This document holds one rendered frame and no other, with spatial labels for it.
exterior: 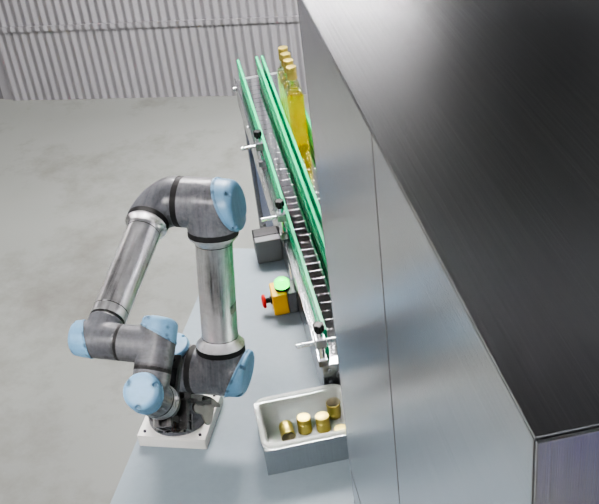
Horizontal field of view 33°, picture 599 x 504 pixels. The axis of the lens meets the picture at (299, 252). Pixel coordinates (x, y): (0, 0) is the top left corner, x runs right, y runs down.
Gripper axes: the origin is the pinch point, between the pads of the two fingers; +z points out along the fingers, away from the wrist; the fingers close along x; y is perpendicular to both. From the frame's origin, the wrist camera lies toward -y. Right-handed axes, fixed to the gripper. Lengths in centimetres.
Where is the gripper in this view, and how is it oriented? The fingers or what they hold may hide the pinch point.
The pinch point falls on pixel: (187, 404)
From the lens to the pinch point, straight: 230.0
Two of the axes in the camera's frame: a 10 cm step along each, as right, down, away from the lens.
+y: 0.4, 9.6, -2.9
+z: 1.5, 2.8, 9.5
